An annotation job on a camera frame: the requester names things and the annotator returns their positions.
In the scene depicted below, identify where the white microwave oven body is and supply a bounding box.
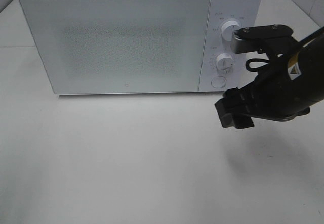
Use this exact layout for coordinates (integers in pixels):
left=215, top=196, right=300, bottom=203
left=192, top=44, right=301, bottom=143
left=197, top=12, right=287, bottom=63
left=25, top=0, right=262, bottom=100

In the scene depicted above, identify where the white microwave door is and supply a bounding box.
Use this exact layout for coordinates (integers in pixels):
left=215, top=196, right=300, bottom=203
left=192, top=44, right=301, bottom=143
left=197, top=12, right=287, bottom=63
left=20, top=0, right=210, bottom=95

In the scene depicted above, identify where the upper white power knob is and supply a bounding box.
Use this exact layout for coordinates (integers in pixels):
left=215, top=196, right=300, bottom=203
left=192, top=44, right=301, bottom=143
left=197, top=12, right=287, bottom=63
left=220, top=18, right=241, bottom=41

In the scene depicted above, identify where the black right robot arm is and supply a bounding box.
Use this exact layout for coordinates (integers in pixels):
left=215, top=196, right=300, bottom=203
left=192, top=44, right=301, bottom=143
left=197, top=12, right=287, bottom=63
left=215, top=35, right=323, bottom=129

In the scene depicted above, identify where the round door release button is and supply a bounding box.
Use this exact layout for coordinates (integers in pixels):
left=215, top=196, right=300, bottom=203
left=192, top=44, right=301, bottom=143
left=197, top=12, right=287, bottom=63
left=211, top=76, right=227, bottom=89

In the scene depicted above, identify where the white timer knob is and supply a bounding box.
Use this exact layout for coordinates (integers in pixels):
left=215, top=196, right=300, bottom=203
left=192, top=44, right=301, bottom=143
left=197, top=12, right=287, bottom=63
left=215, top=53, right=234, bottom=71

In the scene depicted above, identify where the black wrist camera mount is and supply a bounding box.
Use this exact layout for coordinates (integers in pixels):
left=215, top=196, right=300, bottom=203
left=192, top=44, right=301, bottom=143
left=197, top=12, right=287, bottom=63
left=230, top=24, right=298, bottom=58

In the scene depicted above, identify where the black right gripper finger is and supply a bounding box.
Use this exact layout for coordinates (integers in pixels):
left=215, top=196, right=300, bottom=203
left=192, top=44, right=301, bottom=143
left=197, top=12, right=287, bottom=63
left=215, top=100, right=254, bottom=129
left=222, top=87, right=247, bottom=108

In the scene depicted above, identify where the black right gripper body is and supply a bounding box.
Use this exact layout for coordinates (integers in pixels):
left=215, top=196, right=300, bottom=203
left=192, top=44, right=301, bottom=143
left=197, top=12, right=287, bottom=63
left=235, top=67, right=310, bottom=122

